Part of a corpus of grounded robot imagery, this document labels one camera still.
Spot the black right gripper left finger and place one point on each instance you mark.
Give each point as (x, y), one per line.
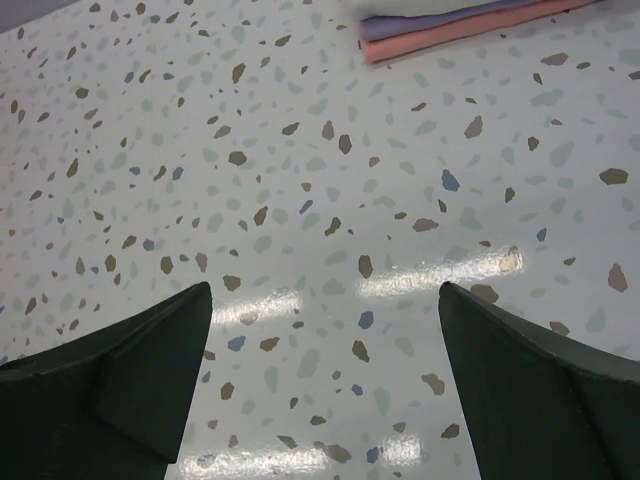
(112, 404)

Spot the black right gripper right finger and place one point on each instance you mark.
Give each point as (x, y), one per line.
(539, 405)

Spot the folded salmon t-shirt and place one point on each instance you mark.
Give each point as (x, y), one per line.
(389, 48)

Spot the folded purple t-shirt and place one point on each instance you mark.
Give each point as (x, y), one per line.
(382, 27)

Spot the folded white t-shirt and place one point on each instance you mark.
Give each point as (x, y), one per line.
(365, 9)

